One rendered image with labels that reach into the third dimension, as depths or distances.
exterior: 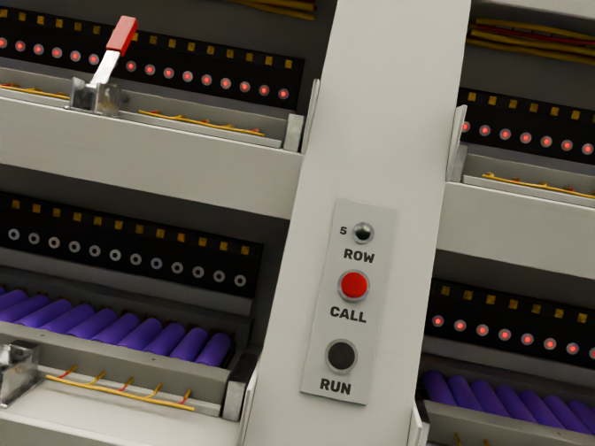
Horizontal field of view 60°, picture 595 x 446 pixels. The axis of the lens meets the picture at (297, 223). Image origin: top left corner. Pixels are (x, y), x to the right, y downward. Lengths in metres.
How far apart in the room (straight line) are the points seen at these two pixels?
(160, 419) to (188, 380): 0.03
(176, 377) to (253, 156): 0.16
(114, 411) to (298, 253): 0.16
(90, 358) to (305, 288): 0.16
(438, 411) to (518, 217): 0.15
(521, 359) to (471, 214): 0.20
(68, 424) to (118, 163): 0.17
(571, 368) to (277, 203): 0.32
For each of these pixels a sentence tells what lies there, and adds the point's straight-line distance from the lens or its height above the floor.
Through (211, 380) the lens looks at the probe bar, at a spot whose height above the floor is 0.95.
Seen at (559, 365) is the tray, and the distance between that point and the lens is 0.54.
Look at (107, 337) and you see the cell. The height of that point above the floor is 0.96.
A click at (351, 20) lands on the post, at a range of 0.39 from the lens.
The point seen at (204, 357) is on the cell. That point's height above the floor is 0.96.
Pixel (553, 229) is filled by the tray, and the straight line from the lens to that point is 0.37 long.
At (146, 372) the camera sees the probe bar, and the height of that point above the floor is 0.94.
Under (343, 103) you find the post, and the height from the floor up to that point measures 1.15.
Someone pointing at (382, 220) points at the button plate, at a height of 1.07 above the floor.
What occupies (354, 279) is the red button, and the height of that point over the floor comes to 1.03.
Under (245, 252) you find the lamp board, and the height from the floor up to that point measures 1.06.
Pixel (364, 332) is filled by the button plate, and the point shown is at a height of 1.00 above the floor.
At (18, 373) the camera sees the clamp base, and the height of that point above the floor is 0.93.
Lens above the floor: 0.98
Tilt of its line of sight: 13 degrees up
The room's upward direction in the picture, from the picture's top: 12 degrees clockwise
